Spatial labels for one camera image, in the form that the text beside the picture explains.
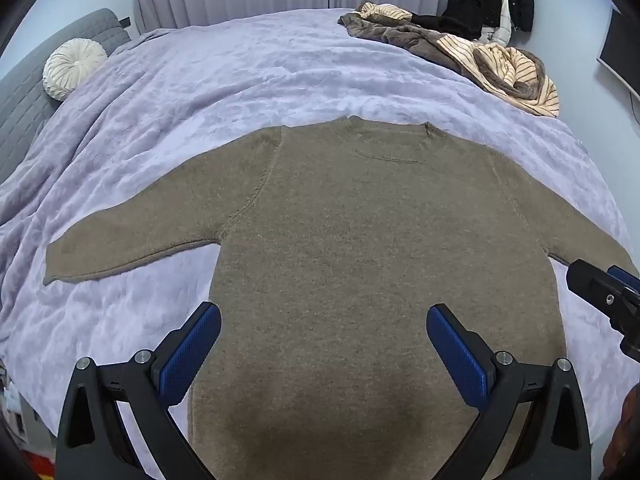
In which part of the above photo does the lavender fleece blanket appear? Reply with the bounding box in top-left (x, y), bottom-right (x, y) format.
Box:
top-left (0, 7), bottom-right (635, 480)

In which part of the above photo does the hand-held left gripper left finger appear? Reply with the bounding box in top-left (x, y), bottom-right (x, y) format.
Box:
top-left (54, 301), bottom-right (222, 480)

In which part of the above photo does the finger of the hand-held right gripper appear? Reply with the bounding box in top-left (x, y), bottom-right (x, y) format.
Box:
top-left (606, 266), bottom-right (640, 295)
top-left (566, 259), bottom-right (640, 357)

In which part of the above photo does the striped brown fleece garment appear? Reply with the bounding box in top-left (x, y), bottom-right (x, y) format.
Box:
top-left (337, 2), bottom-right (560, 118)

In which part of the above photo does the black monitor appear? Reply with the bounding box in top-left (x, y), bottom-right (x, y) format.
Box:
top-left (597, 7), bottom-right (640, 102)

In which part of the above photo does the person's right forearm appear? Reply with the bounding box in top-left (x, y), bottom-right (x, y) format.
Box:
top-left (601, 382), bottom-right (640, 480)

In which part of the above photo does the olive brown knit sweater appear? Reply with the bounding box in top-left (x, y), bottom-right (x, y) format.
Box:
top-left (44, 116), bottom-right (640, 480)

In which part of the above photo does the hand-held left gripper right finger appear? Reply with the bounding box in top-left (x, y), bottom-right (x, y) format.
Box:
top-left (426, 303), bottom-right (593, 480)

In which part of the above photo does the round white pleated pillow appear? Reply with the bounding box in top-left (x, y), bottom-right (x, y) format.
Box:
top-left (42, 38), bottom-right (108, 102)

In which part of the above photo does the grey quilted headboard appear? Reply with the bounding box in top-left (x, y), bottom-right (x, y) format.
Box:
top-left (0, 8), bottom-right (132, 186)

